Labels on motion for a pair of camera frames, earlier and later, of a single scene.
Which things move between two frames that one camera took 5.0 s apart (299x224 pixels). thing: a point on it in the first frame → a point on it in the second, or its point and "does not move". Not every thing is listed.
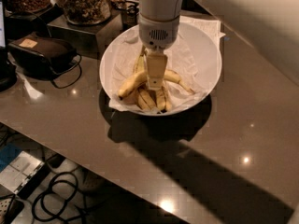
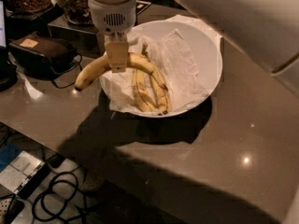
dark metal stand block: (89, 39) does not move
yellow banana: (142, 77) → (134, 61)
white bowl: (192, 71) does not move
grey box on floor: (19, 173) does not move
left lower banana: (144, 95) does not move
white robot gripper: (158, 35) → (114, 19)
